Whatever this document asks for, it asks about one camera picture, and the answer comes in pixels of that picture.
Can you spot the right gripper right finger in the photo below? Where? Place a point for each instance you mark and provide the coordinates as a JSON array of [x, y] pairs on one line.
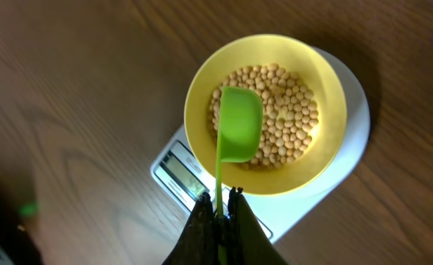
[[245, 241]]

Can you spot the green plastic measuring spoon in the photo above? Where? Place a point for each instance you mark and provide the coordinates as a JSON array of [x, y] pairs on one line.
[[239, 127]]

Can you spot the soybeans in bowl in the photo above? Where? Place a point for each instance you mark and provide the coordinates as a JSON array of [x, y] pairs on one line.
[[289, 109]]

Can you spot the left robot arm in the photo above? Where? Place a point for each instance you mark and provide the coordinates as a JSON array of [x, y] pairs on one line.
[[16, 246]]

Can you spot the yellow plastic bowl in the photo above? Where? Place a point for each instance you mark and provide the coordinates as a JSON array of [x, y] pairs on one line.
[[313, 69]]

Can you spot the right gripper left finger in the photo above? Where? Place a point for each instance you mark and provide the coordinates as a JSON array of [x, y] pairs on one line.
[[197, 244]]

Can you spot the white digital kitchen scale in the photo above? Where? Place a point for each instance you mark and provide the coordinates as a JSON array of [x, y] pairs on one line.
[[275, 214]]

